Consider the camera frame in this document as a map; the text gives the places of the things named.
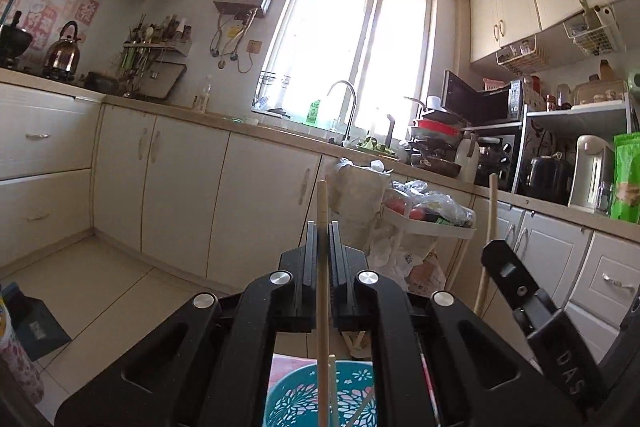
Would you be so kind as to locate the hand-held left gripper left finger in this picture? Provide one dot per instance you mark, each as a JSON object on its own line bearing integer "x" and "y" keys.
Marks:
{"x": 307, "y": 267}

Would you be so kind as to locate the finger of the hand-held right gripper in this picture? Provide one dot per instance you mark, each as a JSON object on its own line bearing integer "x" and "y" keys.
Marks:
{"x": 510, "y": 272}

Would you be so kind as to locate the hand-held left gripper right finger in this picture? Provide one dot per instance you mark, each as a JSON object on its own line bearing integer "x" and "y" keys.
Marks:
{"x": 340, "y": 272}

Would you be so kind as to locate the pale wooden chopstick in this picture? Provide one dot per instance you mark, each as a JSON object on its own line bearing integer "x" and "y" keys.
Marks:
{"x": 323, "y": 207}
{"x": 490, "y": 217}

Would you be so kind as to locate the bundle of wooden chopsticks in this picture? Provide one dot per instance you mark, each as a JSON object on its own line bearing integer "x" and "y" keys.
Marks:
{"x": 331, "y": 382}

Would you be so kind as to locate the teal perforated plastic basket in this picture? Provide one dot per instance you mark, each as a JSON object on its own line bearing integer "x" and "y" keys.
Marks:
{"x": 300, "y": 402}

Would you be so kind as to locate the white plastic bag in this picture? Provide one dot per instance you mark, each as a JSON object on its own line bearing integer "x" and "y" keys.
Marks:
{"x": 395, "y": 257}

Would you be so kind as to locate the white hanging waste bin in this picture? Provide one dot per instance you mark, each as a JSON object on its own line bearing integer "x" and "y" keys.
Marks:
{"x": 355, "y": 197}

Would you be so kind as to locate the brown plastic bag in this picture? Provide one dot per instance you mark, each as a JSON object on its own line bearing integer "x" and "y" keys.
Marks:
{"x": 430, "y": 274}

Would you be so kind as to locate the cream base cabinets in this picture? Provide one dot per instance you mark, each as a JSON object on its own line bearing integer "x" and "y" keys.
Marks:
{"x": 250, "y": 207}

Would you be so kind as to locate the white trolley cart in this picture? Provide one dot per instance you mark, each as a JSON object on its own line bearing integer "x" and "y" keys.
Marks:
{"x": 435, "y": 231}

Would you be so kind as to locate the black cooking pot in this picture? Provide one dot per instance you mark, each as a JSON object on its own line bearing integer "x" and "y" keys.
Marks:
{"x": 545, "y": 179}

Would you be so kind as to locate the clear bags of groceries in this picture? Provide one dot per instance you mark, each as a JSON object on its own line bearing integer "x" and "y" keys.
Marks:
{"x": 435, "y": 207}

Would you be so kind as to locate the black toaster oven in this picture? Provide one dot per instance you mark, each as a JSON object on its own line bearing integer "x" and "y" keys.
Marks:
{"x": 500, "y": 157}

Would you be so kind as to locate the white plastic jug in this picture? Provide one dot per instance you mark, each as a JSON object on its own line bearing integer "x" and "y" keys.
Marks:
{"x": 467, "y": 162}

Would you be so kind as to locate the clear glass jar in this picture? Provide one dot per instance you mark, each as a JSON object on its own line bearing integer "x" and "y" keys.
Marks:
{"x": 604, "y": 199}

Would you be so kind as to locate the white thermos pot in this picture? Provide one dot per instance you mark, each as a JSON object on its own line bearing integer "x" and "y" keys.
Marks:
{"x": 590, "y": 177}

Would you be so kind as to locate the green vegetables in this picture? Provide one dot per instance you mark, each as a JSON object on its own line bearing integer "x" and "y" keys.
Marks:
{"x": 377, "y": 147}

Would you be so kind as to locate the black tap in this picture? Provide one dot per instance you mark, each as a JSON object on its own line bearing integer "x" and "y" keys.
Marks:
{"x": 390, "y": 132}

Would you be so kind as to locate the green snack packet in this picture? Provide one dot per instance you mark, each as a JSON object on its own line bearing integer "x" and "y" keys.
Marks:
{"x": 627, "y": 177}

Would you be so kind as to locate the green dish soap bottle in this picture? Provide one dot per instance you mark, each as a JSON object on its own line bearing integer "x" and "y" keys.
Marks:
{"x": 313, "y": 113}

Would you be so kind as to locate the stack of pans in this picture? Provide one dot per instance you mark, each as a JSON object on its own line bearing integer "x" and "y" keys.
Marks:
{"x": 435, "y": 132}

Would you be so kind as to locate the chrome sink faucet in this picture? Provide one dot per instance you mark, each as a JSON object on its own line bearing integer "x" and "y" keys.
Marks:
{"x": 353, "y": 112}

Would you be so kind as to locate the white metal shelf rack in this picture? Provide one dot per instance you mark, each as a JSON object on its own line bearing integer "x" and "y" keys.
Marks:
{"x": 575, "y": 114}

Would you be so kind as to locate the black microwave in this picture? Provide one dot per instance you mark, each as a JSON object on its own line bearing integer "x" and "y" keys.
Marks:
{"x": 465, "y": 99}

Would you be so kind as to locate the pink plastic basket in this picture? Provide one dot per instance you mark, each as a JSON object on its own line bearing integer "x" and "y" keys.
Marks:
{"x": 496, "y": 84}

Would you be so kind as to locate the clear plastic bottle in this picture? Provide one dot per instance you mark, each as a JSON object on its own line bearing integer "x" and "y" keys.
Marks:
{"x": 201, "y": 99}

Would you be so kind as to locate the clear lidded container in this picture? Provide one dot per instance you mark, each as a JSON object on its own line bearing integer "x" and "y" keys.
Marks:
{"x": 600, "y": 92}

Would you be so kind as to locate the white framed window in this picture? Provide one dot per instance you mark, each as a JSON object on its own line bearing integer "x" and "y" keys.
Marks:
{"x": 340, "y": 32}

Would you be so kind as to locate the dark blue dustpan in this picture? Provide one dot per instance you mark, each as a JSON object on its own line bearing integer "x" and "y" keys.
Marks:
{"x": 37, "y": 322}

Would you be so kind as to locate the floral trash bin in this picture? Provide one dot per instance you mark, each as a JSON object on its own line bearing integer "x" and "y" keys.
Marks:
{"x": 20, "y": 367}

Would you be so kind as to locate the steel kettle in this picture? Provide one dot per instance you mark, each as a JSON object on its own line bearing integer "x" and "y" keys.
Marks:
{"x": 62, "y": 54}

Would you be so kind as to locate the black wok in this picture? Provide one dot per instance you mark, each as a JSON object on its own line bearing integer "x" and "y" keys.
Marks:
{"x": 12, "y": 42}

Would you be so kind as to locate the beige wall socket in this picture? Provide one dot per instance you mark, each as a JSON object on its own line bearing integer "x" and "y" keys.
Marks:
{"x": 255, "y": 47}

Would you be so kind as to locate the wall utensil rack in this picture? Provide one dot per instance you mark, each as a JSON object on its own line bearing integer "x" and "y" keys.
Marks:
{"x": 165, "y": 49}

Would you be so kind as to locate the pink wall stickers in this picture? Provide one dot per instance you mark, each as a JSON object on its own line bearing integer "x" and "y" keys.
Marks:
{"x": 50, "y": 2}

